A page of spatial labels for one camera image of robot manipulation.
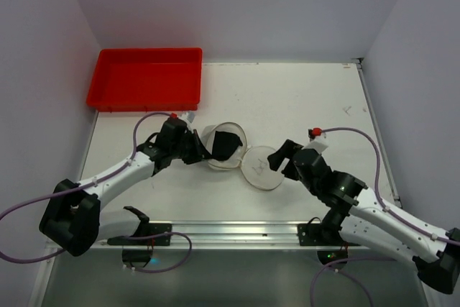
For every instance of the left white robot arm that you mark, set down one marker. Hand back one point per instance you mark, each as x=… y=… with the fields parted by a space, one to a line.
x=73 y=218

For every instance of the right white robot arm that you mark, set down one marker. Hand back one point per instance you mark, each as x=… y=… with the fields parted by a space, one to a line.
x=357 y=216

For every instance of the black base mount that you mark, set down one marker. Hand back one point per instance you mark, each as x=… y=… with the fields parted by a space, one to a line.
x=314 y=234
x=140 y=257

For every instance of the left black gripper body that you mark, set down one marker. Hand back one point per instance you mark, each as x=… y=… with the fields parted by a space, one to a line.
x=194 y=147

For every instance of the white round laundry bag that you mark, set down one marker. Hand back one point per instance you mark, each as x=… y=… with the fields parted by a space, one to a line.
x=251 y=161

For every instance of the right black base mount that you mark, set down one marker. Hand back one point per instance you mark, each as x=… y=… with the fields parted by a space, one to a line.
x=314 y=234

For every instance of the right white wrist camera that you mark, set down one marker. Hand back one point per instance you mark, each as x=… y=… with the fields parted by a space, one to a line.
x=317 y=141

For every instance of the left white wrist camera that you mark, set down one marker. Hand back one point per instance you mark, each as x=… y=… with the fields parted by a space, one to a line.
x=188 y=117

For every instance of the red plastic tray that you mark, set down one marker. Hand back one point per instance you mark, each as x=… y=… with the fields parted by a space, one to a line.
x=146 y=79

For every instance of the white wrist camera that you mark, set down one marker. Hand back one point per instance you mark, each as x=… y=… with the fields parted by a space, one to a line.
x=317 y=141
x=188 y=117

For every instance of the black bra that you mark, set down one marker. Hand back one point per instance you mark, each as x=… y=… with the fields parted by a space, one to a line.
x=225 y=145

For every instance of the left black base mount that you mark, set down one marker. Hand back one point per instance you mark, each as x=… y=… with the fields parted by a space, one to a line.
x=140 y=257

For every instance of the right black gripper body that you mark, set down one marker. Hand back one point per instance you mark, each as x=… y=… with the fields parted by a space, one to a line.
x=292 y=162

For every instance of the aluminium rail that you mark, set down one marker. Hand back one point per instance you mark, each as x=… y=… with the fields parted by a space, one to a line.
x=233 y=233

